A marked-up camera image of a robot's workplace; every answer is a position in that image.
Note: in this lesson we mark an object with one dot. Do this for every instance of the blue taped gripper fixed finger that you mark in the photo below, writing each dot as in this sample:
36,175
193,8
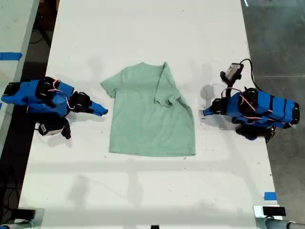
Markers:
98,106
210,109

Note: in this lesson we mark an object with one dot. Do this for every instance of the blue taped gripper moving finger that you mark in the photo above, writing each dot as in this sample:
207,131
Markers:
96,112
210,114

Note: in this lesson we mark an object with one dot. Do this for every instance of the pale green T-shirt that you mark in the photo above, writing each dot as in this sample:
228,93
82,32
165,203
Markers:
147,124

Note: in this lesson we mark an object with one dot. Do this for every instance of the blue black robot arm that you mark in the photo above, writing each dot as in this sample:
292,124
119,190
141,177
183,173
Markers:
264,109
33,96

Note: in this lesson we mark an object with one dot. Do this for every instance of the long blue tape strip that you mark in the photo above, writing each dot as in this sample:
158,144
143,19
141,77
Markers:
10,56

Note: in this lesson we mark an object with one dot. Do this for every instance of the short blue tape piece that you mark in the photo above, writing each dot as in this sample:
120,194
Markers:
270,196

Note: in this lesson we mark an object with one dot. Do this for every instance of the small black box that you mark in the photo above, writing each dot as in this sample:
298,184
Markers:
26,214
274,211

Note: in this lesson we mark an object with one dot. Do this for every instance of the grey pipe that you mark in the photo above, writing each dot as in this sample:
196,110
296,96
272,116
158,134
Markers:
278,224

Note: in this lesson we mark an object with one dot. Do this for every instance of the camera black stalk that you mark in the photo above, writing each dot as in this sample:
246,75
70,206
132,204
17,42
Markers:
66,128
230,87

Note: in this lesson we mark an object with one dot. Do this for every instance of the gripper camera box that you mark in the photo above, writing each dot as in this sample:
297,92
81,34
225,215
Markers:
48,128
231,70

